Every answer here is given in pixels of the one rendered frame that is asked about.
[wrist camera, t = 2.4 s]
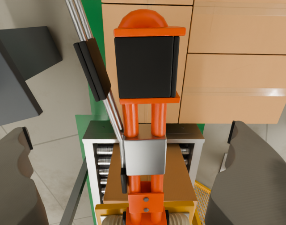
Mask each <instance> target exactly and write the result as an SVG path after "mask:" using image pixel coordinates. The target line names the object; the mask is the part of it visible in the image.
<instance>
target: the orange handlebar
mask: <svg viewBox="0 0 286 225"><path fill-rule="evenodd" d="M147 27H169V26H168V24H167V22H166V20H165V19H164V17H163V16H161V15H160V14H159V13H157V12H156V11H154V10H149V9H137V10H134V11H131V12H129V13H128V14H127V15H126V16H124V17H123V18H122V20H121V22H120V24H119V26H118V28H147ZM166 115H167V103H166V104H151V133H152V135H153V136H156V137H162V136H164V135H165V134H166ZM122 117H123V128H124V136H126V137H128V138H134V137H136V136H138V134H139V118H138V104H122ZM127 180H128V192H129V194H128V202H129V213H130V220H131V223H132V224H133V225H139V224H140V223H141V221H142V213H151V221H152V223H153V224H155V225H158V224H159V223H160V222H161V217H162V212H163V207H164V193H163V180H164V175H151V181H140V175H128V176H127Z"/></svg>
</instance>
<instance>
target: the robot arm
mask: <svg viewBox="0 0 286 225"><path fill-rule="evenodd" d="M227 143H228V144H230V145H229V149H228V153H227V158H226V161H225V168H226V170H224V171H222V172H220V173H218V174H217V175H216V178H215V180H214V184H213V186H212V189H211V192H210V197H209V201H208V206H207V210H206V215H205V224H206V225H286V162H285V160H284V159H283V158H282V157H281V156H280V155H279V153H278V152H277V151H276V150H275V149H274V148H273V147H272V146H271V145H269V144H268V143H267V142H266V141H265V140H264V139H263V138H261V137H260V136H259V135H258V134H257V133H255V132H254V131H253V130H252V129H251V128H250V127H248V126H247V125H246V124H245V123H244V122H242V121H233V122H232V125H231V130H230V134H229V138H228V141H227ZM31 150H33V146H32V142H31V139H30V136H29V132H28V130H27V128H26V127H25V126H24V127H17V128H14V129H13V130H12V131H11V132H9V133H8V134H7V135H5V136H4V137H3V138H2V139H0V225H49V222H48V218H47V214H46V210H45V206H44V204H43V202H42V199H41V197H40V195H39V192H38V190H37V187H36V185H35V182H34V180H33V179H31V176H32V174H33V172H34V170H33V167H32V165H31V162H30V160H29V157H28V155H29V153H30V151H31Z"/></svg>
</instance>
